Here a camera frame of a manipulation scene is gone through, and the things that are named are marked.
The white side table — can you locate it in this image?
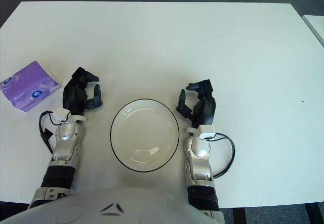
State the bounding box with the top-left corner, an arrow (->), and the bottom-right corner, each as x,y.
302,15 -> 324,53

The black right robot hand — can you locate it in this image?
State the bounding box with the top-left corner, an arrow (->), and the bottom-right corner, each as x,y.
175,78 -> 217,128

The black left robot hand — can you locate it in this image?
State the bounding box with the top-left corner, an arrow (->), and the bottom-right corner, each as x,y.
62,67 -> 104,116

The white plate with black rim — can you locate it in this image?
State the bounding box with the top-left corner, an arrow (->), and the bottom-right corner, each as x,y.
109,98 -> 180,172

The purple tissue paper pack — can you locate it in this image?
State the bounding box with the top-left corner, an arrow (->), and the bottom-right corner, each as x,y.
0,61 -> 62,113

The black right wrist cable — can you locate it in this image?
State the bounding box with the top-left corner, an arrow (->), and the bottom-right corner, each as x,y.
205,132 -> 236,178

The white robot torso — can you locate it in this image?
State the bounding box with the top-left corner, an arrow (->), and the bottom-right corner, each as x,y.
0,186 -> 216,224

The black table leg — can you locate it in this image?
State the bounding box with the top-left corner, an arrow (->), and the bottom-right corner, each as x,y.
305,203 -> 324,224
232,207 -> 247,224

